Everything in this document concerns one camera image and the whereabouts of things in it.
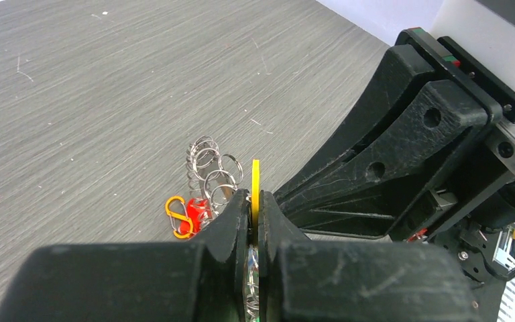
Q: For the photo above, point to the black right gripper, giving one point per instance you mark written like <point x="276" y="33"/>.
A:
<point x="429" y="143"/>

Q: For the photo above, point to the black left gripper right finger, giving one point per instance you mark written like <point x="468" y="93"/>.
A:
<point x="313" y="280"/>

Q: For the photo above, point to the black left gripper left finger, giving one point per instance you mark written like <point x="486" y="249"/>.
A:
<point x="201" y="279"/>

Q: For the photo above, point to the large metal keyring with rings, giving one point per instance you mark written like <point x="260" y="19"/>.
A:
<point x="215" y="176"/>

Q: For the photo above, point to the yellow key tag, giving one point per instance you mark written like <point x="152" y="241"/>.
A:
<point x="255" y="199"/>

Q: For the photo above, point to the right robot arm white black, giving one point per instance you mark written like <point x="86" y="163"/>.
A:
<point x="427" y="152"/>

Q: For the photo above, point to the red key tag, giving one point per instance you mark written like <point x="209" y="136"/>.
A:
<point x="199" y="212"/>

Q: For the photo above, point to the orange carabiner clip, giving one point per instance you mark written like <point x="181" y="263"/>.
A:
<point x="178" y="217"/>

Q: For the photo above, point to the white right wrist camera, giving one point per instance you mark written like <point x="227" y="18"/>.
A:
<point x="485" y="29"/>

